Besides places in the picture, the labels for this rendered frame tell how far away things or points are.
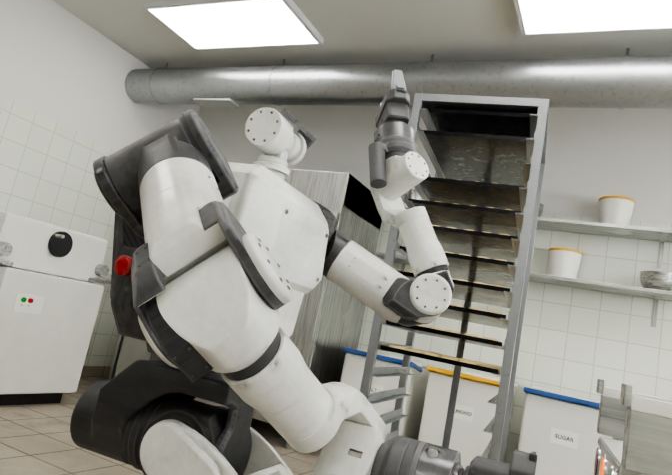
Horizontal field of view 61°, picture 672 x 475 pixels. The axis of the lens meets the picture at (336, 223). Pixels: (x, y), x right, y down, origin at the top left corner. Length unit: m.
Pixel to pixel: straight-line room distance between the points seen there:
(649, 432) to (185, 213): 0.45
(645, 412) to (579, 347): 4.08
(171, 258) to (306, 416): 0.20
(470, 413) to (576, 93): 2.18
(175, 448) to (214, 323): 0.39
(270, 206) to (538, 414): 3.32
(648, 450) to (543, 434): 3.44
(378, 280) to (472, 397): 3.00
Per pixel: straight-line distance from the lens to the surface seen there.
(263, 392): 0.56
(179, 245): 0.55
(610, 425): 0.85
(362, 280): 1.09
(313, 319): 4.16
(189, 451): 0.88
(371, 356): 2.04
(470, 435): 4.06
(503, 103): 2.17
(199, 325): 0.53
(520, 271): 1.99
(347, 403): 0.64
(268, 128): 0.93
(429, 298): 1.07
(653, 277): 4.42
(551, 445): 3.99
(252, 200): 0.82
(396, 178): 1.16
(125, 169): 0.76
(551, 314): 4.66
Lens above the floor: 0.91
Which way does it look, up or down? 10 degrees up
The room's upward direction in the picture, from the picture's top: 11 degrees clockwise
